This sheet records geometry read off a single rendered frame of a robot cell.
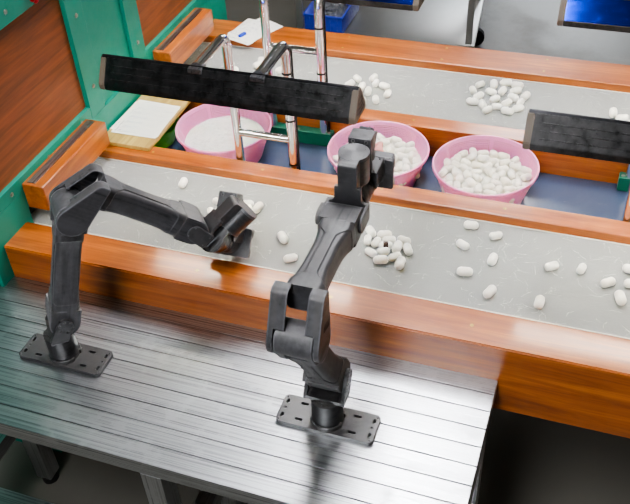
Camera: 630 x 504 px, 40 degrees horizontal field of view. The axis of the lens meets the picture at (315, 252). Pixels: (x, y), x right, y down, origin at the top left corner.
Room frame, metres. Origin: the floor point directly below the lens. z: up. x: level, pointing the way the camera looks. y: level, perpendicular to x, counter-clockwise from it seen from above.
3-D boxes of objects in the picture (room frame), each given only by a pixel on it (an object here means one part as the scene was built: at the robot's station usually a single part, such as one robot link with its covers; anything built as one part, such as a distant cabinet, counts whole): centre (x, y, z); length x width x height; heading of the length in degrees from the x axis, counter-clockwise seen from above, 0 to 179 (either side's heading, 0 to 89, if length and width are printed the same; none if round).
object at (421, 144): (1.88, -0.18, 0.72); 0.27 x 0.27 x 0.10
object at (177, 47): (2.45, 0.36, 0.83); 0.30 x 0.06 x 0.07; 159
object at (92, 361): (1.30, 0.55, 0.71); 0.20 x 0.07 x 0.08; 68
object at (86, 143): (1.82, 0.60, 0.83); 0.30 x 0.06 x 0.07; 159
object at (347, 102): (1.72, 0.17, 1.08); 0.62 x 0.08 x 0.07; 69
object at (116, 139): (2.12, 0.43, 0.77); 0.33 x 0.15 x 0.01; 159
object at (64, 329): (1.31, 0.55, 0.77); 0.09 x 0.06 x 0.06; 19
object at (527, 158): (1.78, -0.44, 0.72); 0.27 x 0.27 x 0.10
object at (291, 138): (1.79, 0.14, 0.90); 0.20 x 0.19 x 0.45; 69
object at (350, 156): (1.25, -0.06, 1.11); 0.12 x 0.09 x 0.12; 159
